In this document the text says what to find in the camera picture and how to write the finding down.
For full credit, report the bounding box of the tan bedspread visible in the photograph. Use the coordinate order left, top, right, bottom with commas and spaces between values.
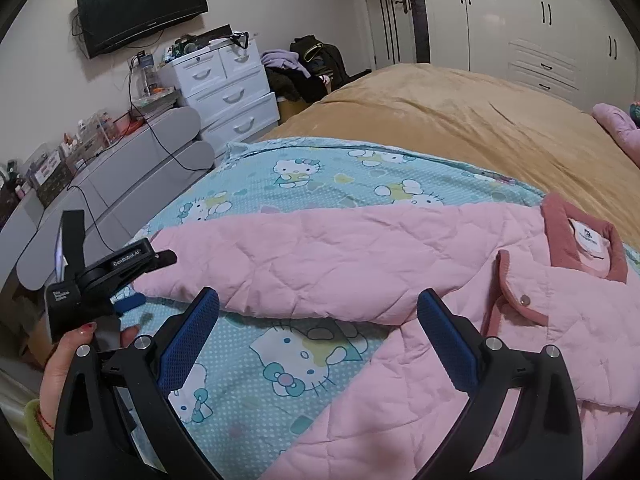
255, 62, 640, 251

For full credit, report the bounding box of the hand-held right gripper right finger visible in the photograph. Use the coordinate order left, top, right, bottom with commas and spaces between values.
417, 288, 583, 480

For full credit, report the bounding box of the black wall television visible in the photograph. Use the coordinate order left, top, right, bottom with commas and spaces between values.
76, 0, 209, 59

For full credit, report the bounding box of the white door with dark frame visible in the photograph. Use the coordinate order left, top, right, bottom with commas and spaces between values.
365, 0, 431, 70

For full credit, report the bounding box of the pink quilted jacket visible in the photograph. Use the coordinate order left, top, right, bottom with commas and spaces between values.
132, 192, 640, 480

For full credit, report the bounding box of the person's left hand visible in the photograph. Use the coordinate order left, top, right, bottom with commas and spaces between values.
39, 322, 142, 433

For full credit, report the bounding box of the row of bottles and boxes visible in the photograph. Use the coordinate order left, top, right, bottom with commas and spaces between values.
0, 77, 178, 213

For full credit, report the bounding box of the white plastic drawer chest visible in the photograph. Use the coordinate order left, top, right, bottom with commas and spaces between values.
159, 37, 281, 153

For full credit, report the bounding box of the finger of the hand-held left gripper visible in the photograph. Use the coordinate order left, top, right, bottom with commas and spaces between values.
145, 250, 178, 273
111, 296, 147, 317

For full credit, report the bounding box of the dark clothes pile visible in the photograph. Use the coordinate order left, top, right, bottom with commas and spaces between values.
265, 66, 332, 104

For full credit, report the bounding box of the cardboard box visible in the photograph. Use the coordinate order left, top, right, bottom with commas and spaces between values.
277, 97, 312, 124

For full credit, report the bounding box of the blue cartoon cat printed blanket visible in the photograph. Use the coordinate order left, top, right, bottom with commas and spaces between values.
115, 137, 640, 480

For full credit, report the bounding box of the white wardrobe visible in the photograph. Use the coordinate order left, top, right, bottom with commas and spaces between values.
417, 0, 640, 112

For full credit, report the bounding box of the pink quilt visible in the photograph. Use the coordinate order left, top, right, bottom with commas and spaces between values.
592, 102, 640, 166

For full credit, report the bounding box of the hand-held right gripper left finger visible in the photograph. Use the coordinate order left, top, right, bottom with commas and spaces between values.
52, 287, 224, 480

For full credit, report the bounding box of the grey low cabinet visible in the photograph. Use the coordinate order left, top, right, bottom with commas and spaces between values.
0, 105, 216, 291

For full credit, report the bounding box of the clutter of toiletries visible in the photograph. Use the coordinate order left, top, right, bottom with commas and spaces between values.
161, 24, 251, 63

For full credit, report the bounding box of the purple cloth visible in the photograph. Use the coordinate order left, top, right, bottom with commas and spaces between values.
261, 50, 307, 74

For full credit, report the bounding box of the black cable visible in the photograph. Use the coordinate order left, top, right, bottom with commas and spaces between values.
129, 54, 203, 172
66, 185, 117, 252

